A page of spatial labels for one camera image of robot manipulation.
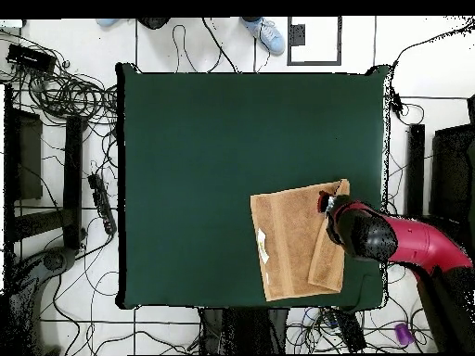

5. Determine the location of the tan terry towel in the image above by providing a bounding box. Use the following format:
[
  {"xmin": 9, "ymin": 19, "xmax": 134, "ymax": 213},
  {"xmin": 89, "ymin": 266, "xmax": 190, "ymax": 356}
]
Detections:
[{"xmin": 249, "ymin": 178, "xmax": 351, "ymax": 302}]

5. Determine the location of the black plug adapter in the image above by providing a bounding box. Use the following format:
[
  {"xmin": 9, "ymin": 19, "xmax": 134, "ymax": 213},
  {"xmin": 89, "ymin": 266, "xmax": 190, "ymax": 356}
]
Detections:
[{"xmin": 389, "ymin": 92, "xmax": 404, "ymax": 120}]

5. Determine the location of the dark green tablecloth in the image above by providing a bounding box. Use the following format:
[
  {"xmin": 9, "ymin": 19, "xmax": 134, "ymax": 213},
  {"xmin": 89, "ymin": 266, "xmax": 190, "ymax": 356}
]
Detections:
[{"xmin": 115, "ymin": 61, "xmax": 391, "ymax": 312}]

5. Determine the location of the small purple object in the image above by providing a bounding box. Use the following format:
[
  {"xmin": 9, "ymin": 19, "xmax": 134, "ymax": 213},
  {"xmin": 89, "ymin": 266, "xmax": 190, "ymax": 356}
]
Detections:
[{"xmin": 393, "ymin": 322, "xmax": 415, "ymax": 347}]

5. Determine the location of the small grey square plate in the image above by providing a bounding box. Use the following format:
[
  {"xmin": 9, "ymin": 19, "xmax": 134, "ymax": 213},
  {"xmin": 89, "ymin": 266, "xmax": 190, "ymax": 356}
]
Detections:
[{"xmin": 289, "ymin": 23, "xmax": 306, "ymax": 46}]

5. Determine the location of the person's left foot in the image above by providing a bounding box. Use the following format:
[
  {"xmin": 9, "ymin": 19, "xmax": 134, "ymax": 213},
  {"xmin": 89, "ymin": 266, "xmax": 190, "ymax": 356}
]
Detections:
[{"xmin": 239, "ymin": 16, "xmax": 287, "ymax": 57}]

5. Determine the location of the black power strip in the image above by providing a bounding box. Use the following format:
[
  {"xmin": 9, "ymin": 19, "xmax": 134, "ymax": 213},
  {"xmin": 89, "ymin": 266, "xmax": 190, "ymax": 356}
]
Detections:
[{"xmin": 86, "ymin": 172, "xmax": 118, "ymax": 236}]

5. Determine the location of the grey stand base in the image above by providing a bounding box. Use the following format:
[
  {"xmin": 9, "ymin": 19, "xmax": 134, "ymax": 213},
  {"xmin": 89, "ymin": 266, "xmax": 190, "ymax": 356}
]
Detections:
[{"xmin": 3, "ymin": 246, "xmax": 81, "ymax": 355}]

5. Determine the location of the black rectangular box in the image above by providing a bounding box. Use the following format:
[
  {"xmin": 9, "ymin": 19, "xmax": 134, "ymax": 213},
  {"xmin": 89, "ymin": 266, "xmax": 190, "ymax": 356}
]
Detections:
[{"xmin": 6, "ymin": 43, "xmax": 58, "ymax": 73}]

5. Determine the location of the black frame stand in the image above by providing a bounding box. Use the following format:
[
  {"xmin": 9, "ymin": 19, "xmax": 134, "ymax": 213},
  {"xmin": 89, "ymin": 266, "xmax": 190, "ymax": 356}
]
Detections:
[
  {"xmin": 402, "ymin": 94, "xmax": 475, "ymax": 257},
  {"xmin": 3, "ymin": 83, "xmax": 89, "ymax": 257}
]

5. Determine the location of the blue and black cable bundle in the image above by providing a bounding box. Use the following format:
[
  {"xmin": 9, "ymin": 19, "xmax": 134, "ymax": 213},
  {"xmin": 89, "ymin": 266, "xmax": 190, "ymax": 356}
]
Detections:
[{"xmin": 285, "ymin": 306, "xmax": 383, "ymax": 355}]

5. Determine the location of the grey rectangular floor frame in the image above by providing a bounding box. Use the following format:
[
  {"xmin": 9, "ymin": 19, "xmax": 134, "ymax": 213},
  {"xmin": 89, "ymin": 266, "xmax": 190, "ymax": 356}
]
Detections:
[{"xmin": 286, "ymin": 16, "xmax": 343, "ymax": 67}]

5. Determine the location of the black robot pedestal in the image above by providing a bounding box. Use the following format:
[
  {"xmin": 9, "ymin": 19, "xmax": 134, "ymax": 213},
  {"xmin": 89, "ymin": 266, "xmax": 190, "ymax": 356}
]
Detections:
[{"xmin": 199, "ymin": 307, "xmax": 290, "ymax": 355}]

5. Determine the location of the thick black cable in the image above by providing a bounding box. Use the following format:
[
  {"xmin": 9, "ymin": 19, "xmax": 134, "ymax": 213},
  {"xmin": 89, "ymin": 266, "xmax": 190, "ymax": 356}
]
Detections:
[{"xmin": 200, "ymin": 16, "xmax": 238, "ymax": 74}]

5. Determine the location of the long black cable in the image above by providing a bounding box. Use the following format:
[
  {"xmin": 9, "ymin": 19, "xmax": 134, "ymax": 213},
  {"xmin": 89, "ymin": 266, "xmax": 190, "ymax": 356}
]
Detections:
[{"xmin": 391, "ymin": 18, "xmax": 475, "ymax": 70}]

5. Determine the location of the thin looped black cable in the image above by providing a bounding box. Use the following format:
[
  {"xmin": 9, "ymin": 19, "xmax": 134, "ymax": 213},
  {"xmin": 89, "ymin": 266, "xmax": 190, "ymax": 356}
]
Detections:
[{"xmin": 171, "ymin": 23, "xmax": 224, "ymax": 74}]

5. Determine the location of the black cable tangle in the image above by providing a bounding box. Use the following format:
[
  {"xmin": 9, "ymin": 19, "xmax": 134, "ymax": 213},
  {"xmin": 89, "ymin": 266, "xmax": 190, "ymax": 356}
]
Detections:
[{"xmin": 0, "ymin": 29, "xmax": 120, "ymax": 127}]

